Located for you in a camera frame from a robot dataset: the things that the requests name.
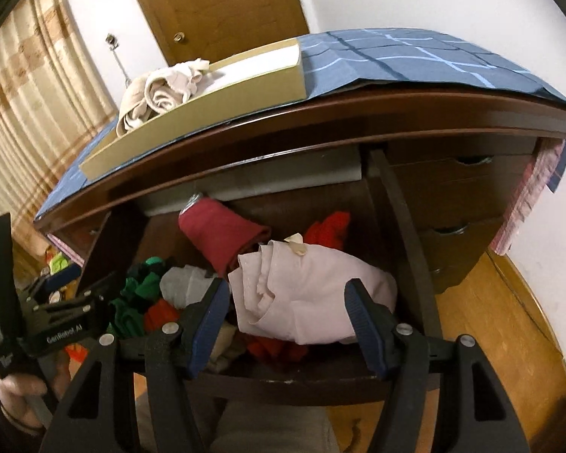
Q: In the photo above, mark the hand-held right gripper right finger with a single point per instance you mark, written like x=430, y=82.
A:
x=368, y=330

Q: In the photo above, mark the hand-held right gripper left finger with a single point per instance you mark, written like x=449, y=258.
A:
x=210, y=325

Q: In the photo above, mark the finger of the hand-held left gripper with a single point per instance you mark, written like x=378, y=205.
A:
x=2, y=273
x=99, y=288

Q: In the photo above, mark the tan underwear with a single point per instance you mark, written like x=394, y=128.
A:
x=224, y=344

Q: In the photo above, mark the green black striped underwear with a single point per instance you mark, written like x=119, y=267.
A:
x=132, y=311

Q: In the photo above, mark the grey sock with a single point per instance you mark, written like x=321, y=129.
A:
x=184, y=285

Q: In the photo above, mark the bright red underwear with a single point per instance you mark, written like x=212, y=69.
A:
x=162, y=316
x=328, y=231

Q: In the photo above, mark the pale pink underwear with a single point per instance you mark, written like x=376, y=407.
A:
x=302, y=288

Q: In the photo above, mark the dark red underwear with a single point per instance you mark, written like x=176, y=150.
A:
x=217, y=236

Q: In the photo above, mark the shallow cardboard box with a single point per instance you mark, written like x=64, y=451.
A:
x=193, y=118

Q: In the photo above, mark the cream underwear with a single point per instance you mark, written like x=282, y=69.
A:
x=160, y=94

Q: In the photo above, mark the dark wooden side drawer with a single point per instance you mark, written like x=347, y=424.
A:
x=462, y=250
x=453, y=193

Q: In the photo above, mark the person's left hand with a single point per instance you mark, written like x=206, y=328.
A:
x=19, y=396

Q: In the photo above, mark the lime green rag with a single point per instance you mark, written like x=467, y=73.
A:
x=59, y=262

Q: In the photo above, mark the person's grey trousers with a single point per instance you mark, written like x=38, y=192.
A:
x=264, y=429

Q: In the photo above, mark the beige floral curtain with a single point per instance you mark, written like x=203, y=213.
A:
x=28, y=104

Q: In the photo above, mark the dark wooden desk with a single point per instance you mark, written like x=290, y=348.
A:
x=358, y=118

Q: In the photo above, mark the beige tassel tie-back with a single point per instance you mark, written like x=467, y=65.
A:
x=120, y=63

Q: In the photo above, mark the brass door knob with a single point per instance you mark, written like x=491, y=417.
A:
x=178, y=36

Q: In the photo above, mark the blue checked tablecloth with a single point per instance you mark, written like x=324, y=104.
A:
x=429, y=61

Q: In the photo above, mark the brown wooden door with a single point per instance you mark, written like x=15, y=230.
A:
x=226, y=0

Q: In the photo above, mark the metal wall hook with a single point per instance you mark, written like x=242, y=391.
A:
x=111, y=40

